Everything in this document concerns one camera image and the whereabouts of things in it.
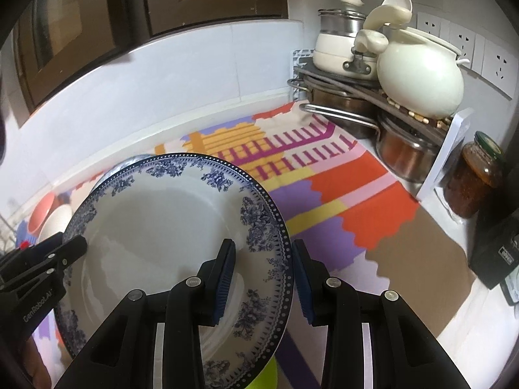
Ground black knife block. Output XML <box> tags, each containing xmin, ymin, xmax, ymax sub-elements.
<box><xmin>468</xmin><ymin>156</ymin><xmax>518</xmax><ymax>290</ymax></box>

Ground blue patterned plate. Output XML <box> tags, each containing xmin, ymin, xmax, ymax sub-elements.
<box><xmin>91</xmin><ymin>154</ymin><xmax>151</xmax><ymax>192</ymax></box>
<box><xmin>54</xmin><ymin>153</ymin><xmax>294</xmax><ymax>388</ymax></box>

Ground small cream pot with lid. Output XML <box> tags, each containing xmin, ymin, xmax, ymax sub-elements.
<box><xmin>312</xmin><ymin>0</ymin><xmax>377</xmax><ymax>81</ymax></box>

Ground steel pan with handle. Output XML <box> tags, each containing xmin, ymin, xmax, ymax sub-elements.
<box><xmin>288</xmin><ymin>76</ymin><xmax>378</xmax><ymax>140</ymax></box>

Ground pink bowl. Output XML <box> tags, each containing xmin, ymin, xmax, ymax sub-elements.
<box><xmin>27</xmin><ymin>192</ymin><xmax>60</xmax><ymax>237</ymax></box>

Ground glass jar with sauce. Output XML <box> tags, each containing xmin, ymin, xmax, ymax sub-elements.
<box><xmin>443</xmin><ymin>131</ymin><xmax>505</xmax><ymax>219</ymax></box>

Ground person's hand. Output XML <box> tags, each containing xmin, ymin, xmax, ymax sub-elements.
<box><xmin>21</xmin><ymin>337</ymin><xmax>52</xmax><ymax>389</ymax></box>

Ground white wall sockets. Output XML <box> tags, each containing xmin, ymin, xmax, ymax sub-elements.
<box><xmin>416</xmin><ymin>12</ymin><xmax>518</xmax><ymax>99</ymax></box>

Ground colourful patchwork mat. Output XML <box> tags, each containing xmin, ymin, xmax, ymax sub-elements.
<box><xmin>31</xmin><ymin>100</ymin><xmax>478</xmax><ymax>389</ymax></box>

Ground cream ceramic pot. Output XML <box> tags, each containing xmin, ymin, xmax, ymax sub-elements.
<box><xmin>377</xmin><ymin>27</ymin><xmax>470</xmax><ymax>120</ymax></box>

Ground cream bowl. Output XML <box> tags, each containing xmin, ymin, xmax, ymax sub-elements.
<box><xmin>37</xmin><ymin>204</ymin><xmax>73</xmax><ymax>243</ymax></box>

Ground metal pot rack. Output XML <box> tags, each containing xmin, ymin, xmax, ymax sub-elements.
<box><xmin>290</xmin><ymin>51</ymin><xmax>473</xmax><ymax>201</ymax></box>

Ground green plate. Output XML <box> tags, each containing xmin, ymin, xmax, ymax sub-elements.
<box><xmin>246</xmin><ymin>357</ymin><xmax>278</xmax><ymax>389</ymax></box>

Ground steel pot under rack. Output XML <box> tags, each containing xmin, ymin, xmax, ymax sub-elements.
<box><xmin>376</xmin><ymin>113</ymin><xmax>440</xmax><ymax>183</ymax></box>

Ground white ladle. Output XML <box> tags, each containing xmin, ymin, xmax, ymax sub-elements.
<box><xmin>354</xmin><ymin>0</ymin><xmax>413</xmax><ymax>55</ymax></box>

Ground dark wooden window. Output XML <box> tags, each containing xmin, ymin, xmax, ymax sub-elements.
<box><xmin>13</xmin><ymin>0</ymin><xmax>288</xmax><ymax>112</ymax></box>

